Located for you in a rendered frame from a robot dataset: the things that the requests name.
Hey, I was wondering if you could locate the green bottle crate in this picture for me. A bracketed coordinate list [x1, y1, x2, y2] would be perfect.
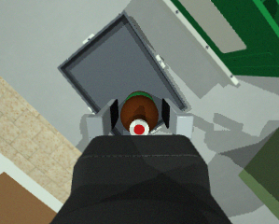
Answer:
[171, 0, 279, 76]

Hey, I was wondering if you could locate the grey flat bar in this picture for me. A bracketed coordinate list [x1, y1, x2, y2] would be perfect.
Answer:
[156, 0, 239, 85]

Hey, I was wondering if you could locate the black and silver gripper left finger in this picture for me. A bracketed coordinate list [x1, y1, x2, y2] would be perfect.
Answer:
[87, 99, 119, 141]

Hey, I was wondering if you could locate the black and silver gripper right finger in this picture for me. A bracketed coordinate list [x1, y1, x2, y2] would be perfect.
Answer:
[161, 99, 193, 141]

